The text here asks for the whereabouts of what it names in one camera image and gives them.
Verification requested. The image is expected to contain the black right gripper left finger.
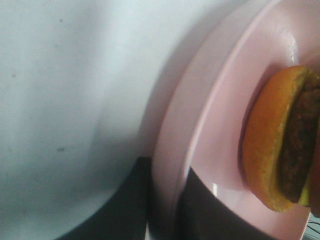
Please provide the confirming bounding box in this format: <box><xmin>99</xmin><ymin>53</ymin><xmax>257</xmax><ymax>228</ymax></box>
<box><xmin>59</xmin><ymin>157</ymin><xmax>152</xmax><ymax>240</ymax></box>

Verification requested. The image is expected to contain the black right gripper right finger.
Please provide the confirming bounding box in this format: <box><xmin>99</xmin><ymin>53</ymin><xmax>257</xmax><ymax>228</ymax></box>
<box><xmin>176</xmin><ymin>169</ymin><xmax>272</xmax><ymax>240</ymax></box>

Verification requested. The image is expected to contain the pink round plate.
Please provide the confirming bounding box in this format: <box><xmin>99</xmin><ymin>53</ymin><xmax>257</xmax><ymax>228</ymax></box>
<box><xmin>149</xmin><ymin>0</ymin><xmax>320</xmax><ymax>240</ymax></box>

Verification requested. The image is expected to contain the burger with lettuce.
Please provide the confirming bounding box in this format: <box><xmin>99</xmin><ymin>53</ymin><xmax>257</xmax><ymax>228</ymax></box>
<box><xmin>241</xmin><ymin>65</ymin><xmax>320</xmax><ymax>214</ymax></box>

